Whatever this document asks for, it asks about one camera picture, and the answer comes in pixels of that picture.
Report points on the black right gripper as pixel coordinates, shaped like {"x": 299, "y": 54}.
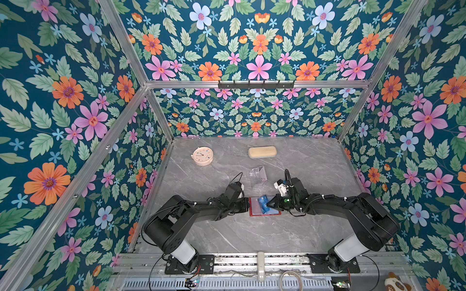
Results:
{"x": 277, "y": 203}

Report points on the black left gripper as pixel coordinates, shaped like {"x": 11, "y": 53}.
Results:
{"x": 246, "y": 202}

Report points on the red leather card holder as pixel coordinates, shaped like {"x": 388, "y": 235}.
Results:
{"x": 255, "y": 210}

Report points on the blue credit card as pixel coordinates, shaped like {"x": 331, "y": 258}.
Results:
{"x": 263, "y": 203}

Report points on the clear acrylic card stand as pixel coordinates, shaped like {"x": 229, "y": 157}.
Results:
{"x": 258, "y": 176}

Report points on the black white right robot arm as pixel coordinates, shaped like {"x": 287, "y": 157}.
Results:
{"x": 373, "y": 226}

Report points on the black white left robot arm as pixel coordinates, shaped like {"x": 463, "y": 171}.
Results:
{"x": 168, "y": 227}

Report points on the beige glasses case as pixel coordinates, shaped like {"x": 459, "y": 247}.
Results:
{"x": 262, "y": 152}

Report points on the pink round alarm clock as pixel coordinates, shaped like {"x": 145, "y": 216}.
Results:
{"x": 203, "y": 156}

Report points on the white vent grille strip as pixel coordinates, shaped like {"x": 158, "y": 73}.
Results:
{"x": 228, "y": 284}

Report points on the black hook bar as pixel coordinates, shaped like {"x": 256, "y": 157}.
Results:
{"x": 246, "y": 85}

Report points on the plush panda toy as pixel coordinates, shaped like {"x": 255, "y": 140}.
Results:
{"x": 394, "y": 283}

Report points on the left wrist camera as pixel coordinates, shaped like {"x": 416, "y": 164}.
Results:
{"x": 238, "y": 190}

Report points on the white rail clip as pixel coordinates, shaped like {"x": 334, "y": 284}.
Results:
{"x": 261, "y": 274}

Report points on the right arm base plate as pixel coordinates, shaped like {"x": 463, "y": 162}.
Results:
{"x": 321, "y": 264}

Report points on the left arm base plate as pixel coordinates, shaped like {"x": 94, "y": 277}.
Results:
{"x": 199, "y": 264}

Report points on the aluminium front rail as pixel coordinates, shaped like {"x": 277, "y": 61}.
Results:
{"x": 371, "y": 263}

